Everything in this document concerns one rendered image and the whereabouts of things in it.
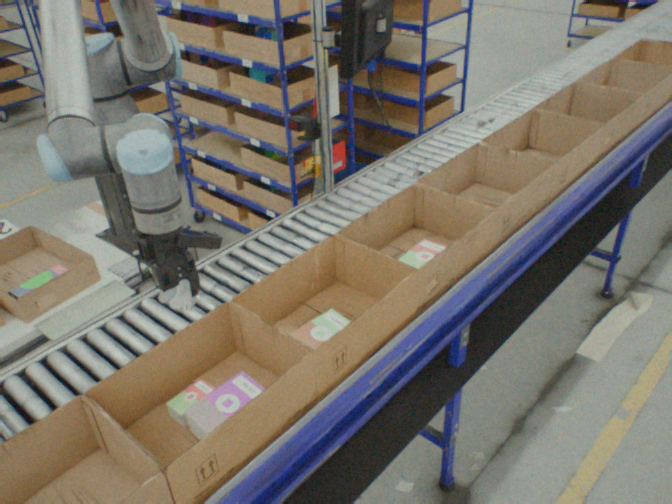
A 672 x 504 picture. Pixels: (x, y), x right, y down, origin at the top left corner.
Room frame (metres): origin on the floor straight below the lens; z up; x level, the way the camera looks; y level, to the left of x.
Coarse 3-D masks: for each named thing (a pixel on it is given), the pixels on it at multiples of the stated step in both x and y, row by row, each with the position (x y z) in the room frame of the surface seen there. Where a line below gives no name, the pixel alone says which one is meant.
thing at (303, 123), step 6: (300, 114) 2.29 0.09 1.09; (306, 114) 2.29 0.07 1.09; (312, 114) 2.29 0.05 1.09; (288, 120) 2.25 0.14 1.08; (294, 120) 2.24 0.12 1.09; (300, 120) 2.23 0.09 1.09; (306, 120) 2.25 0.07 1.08; (312, 120) 2.27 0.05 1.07; (288, 126) 2.25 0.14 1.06; (294, 126) 2.23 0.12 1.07; (300, 126) 2.22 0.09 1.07; (306, 126) 2.24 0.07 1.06; (312, 126) 2.27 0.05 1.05; (300, 132) 2.26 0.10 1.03; (306, 132) 2.27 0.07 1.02; (312, 132) 2.29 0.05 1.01; (306, 138) 2.26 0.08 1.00
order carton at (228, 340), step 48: (192, 336) 1.09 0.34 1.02; (240, 336) 1.15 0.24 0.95; (288, 336) 1.03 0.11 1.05; (96, 384) 0.92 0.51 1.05; (144, 384) 0.99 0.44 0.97; (192, 384) 1.07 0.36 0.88; (288, 384) 0.92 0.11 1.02; (144, 432) 0.92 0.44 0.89; (240, 432) 0.82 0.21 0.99; (192, 480) 0.73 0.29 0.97
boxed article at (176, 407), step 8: (200, 384) 1.02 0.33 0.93; (208, 384) 1.02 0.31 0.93; (184, 392) 1.00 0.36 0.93; (192, 392) 0.99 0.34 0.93; (200, 392) 0.99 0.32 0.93; (208, 392) 0.99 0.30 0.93; (176, 400) 0.97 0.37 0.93; (184, 400) 0.97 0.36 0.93; (192, 400) 0.97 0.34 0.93; (168, 408) 0.96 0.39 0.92; (176, 408) 0.95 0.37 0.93; (184, 408) 0.95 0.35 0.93; (176, 416) 0.94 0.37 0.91; (184, 416) 0.93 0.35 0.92; (184, 424) 0.93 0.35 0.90
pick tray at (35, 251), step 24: (0, 240) 1.86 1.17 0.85; (24, 240) 1.92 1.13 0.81; (48, 240) 1.89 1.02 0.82; (0, 264) 1.84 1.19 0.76; (24, 264) 1.83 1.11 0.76; (48, 264) 1.83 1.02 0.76; (72, 264) 1.82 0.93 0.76; (0, 288) 1.69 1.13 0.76; (48, 288) 1.58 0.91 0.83; (72, 288) 1.64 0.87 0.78; (24, 312) 1.51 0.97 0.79
